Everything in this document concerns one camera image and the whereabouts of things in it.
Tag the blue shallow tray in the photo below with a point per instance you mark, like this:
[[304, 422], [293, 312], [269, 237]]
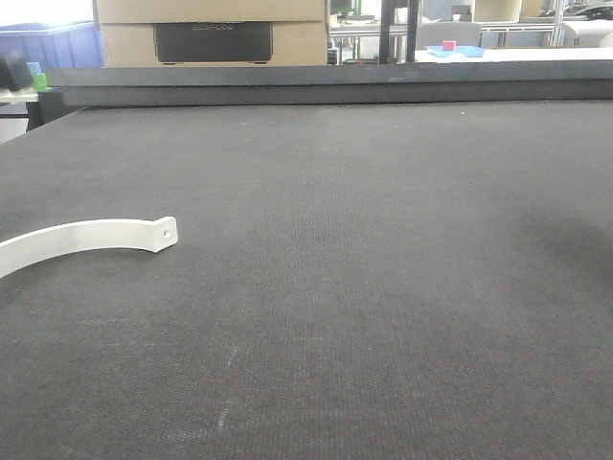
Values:
[[459, 50]]

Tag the red cube block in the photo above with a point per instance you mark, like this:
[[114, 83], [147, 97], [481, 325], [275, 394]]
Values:
[[449, 45]]

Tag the large cardboard box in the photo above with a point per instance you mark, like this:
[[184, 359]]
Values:
[[213, 33]]

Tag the blue plastic crate background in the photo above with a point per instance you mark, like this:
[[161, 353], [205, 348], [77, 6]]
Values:
[[68, 45]]

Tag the light blue cube block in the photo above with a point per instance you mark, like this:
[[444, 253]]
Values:
[[34, 68]]

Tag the white curved pipe clamp bracket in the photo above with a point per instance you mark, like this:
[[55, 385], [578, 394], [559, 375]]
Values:
[[51, 242]]

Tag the dark grey table back rail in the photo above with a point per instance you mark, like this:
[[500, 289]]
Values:
[[413, 83]]

